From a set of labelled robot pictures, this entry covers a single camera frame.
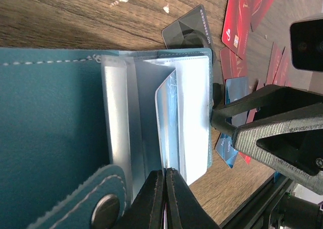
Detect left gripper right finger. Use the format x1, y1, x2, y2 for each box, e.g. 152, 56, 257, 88
165, 168, 219, 228

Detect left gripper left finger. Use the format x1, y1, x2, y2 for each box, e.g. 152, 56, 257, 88
113, 170, 165, 228

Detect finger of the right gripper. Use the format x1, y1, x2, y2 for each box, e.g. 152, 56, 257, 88
232, 118, 322, 195
210, 85, 322, 133

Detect blue card with grey stripe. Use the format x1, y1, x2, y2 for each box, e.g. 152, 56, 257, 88
155, 71, 180, 170

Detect teal leather card holder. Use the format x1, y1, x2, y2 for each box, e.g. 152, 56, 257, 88
1, 48, 212, 228

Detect red VIP card far right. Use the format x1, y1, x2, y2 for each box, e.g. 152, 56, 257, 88
265, 42, 291, 87

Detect blue card centre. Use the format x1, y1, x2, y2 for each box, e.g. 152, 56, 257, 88
214, 76, 260, 169

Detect red VIP card centre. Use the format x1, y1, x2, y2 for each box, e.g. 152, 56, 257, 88
222, 0, 254, 60

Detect black card near holder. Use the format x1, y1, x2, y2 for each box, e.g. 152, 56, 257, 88
161, 5, 213, 49

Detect black aluminium front rail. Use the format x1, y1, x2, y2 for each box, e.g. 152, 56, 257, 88
220, 175, 293, 228

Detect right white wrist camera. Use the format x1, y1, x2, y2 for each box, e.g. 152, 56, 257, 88
290, 13, 323, 72

